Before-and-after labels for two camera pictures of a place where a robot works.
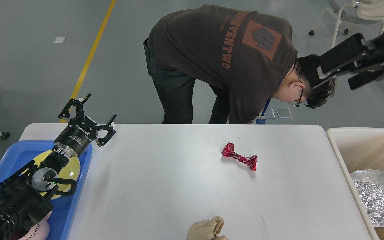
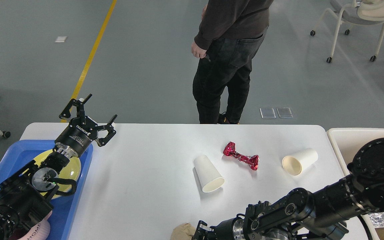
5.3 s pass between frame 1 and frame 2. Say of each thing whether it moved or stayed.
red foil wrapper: stayed
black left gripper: stayed
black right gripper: moved
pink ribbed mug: stayed
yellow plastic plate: stayed
